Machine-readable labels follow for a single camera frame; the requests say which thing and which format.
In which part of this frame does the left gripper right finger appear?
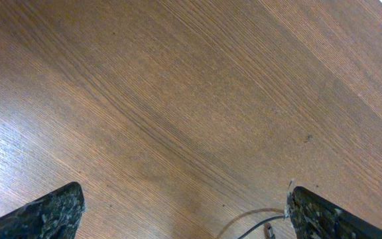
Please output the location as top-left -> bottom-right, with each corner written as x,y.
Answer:
286,186 -> 382,239

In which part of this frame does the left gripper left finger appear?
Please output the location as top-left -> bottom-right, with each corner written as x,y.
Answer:
0,182 -> 85,239

